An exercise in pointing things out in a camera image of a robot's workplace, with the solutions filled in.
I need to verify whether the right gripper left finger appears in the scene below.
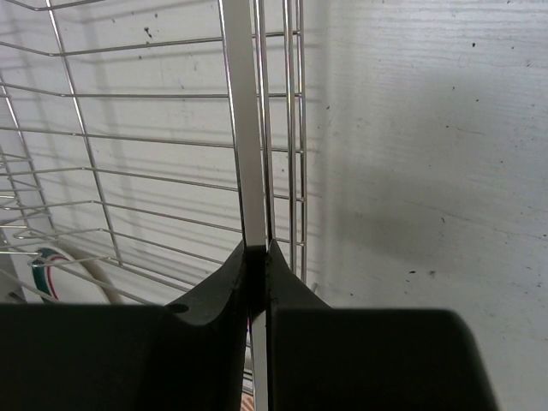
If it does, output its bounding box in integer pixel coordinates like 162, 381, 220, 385
1, 247, 247, 410

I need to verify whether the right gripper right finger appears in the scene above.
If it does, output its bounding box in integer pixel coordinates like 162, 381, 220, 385
265, 243, 497, 410

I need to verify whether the green rimmed white plate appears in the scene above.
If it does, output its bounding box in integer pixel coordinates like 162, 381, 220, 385
0, 222, 132, 305

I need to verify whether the chrome wire dish rack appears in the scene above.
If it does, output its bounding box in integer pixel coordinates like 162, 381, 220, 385
1, 1, 307, 410

